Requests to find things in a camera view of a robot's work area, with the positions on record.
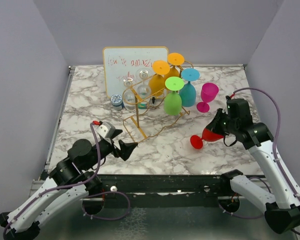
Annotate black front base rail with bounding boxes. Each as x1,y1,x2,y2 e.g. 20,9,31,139
72,173,241,208

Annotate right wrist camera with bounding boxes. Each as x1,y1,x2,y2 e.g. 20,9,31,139
226,98,252,121

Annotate blue white small can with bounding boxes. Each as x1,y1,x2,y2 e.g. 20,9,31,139
110,94,124,111

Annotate front clear wine glass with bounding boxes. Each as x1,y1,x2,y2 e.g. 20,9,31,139
123,77,136,112

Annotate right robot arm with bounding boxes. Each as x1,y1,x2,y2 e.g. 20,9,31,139
204,105,300,234

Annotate teal wine glass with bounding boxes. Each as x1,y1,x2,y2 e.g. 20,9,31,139
179,68,200,107

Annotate pink wine glass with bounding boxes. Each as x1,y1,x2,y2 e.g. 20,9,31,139
196,82,219,113

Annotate red wine glass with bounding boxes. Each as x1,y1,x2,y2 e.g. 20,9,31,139
190,128,224,150

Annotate rear orange wine glass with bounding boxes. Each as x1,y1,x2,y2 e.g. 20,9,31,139
164,52,185,79

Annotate front orange wine glass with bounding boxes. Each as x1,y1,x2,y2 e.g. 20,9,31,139
148,60,170,98

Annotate yellow framed whiteboard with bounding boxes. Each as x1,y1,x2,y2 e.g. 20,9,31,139
102,46,169,98

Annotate rear clear wine glass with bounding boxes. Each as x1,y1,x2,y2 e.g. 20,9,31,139
136,68,152,99

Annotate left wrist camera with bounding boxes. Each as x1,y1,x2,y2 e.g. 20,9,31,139
92,120,116,140

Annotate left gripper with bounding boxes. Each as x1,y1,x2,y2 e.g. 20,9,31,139
84,129,138,171

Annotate gold wire glass rack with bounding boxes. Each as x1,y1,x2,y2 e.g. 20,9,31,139
122,60,194,143

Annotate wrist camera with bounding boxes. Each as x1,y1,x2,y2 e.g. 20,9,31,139
92,120,116,140
226,98,252,121

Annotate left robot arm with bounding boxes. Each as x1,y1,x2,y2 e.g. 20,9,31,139
0,123,138,240

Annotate green wine glass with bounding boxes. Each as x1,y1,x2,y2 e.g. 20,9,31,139
163,76,185,116

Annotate clear wine glass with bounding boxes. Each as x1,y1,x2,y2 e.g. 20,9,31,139
123,77,136,112
136,68,152,99

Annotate orange wine glass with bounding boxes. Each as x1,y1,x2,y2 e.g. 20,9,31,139
164,52,185,79
148,60,170,98

